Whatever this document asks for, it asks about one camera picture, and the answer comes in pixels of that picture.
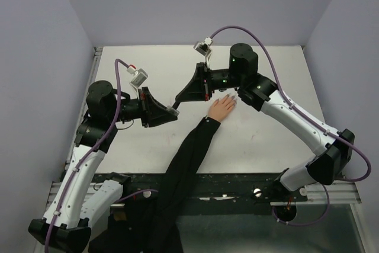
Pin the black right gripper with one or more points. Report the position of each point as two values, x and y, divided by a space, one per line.
195 91

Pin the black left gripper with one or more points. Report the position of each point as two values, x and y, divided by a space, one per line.
144 98

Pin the glitter nail polish bottle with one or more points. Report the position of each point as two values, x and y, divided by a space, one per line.
172 111

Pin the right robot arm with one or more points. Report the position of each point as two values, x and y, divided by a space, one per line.
330 146

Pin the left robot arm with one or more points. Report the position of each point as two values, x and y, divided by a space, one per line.
67 224

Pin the black sleeve forearm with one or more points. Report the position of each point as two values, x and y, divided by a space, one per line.
150 224

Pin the mannequin hand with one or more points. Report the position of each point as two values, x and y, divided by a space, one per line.
222 107

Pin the metal sheet panel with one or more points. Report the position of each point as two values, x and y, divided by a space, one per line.
337 232

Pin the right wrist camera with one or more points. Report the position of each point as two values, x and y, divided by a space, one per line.
204 48

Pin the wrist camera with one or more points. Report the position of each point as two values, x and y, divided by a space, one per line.
139 77
204 48

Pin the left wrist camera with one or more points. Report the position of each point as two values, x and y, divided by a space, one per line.
139 77

